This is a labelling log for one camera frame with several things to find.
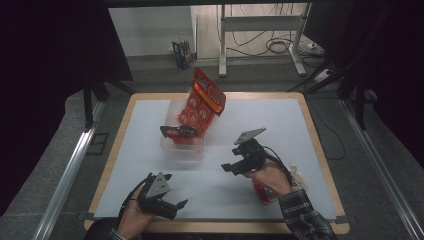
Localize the aluminium rail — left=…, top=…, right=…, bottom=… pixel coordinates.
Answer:
left=339, top=99, right=424, bottom=240
left=33, top=99, right=106, bottom=240

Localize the black stand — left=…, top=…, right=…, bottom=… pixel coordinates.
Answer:
left=83, top=78, right=134, bottom=131
left=288, top=58, right=368, bottom=131

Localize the left hand-held gripper black cable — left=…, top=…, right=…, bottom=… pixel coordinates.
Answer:
left=118, top=178, right=149, bottom=222

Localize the blue paper bag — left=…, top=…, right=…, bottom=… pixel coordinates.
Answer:
left=171, top=39, right=194, bottom=70

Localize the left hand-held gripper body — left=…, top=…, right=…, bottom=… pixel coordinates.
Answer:
left=136, top=171, right=179, bottom=221

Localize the clear plastic container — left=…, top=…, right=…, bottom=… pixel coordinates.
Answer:
left=159, top=98, right=209, bottom=162

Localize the dark floor plate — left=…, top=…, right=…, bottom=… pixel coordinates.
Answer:
left=87, top=132, right=109, bottom=156

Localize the black cable coil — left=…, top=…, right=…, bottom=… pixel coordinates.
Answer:
left=228, top=29, right=301, bottom=58

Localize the right hand-held gripper black cable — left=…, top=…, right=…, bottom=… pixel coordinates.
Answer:
left=263, top=145, right=295, bottom=188

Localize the white metal desk frame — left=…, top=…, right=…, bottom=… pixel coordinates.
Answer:
left=218, top=3, right=313, bottom=78

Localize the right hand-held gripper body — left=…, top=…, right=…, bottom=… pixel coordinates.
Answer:
left=231, top=127, right=268, bottom=176

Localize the white table mat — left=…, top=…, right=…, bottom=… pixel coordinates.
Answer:
left=94, top=98, right=338, bottom=221

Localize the red and black snack packet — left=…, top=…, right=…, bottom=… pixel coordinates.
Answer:
left=159, top=124, right=199, bottom=145

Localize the red clear snack packet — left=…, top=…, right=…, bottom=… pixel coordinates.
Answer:
left=251, top=163, right=309, bottom=206

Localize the black curtain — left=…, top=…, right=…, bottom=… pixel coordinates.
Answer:
left=304, top=0, right=424, bottom=168
left=0, top=0, right=133, bottom=214

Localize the thin black floor cable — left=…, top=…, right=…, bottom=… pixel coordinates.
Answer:
left=308, top=99, right=346, bottom=161

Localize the large orange snack packet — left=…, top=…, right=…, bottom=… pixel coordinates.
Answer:
left=176, top=66, right=228, bottom=145

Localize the hand-held gripper black cable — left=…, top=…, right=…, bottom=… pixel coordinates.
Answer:
left=263, top=145, right=295, bottom=188
left=118, top=178, right=149, bottom=222

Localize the person's left hand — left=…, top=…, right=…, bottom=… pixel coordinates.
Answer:
left=117, top=186, right=157, bottom=240

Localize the person's right hand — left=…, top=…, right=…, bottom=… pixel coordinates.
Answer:
left=243, top=158, right=294, bottom=198

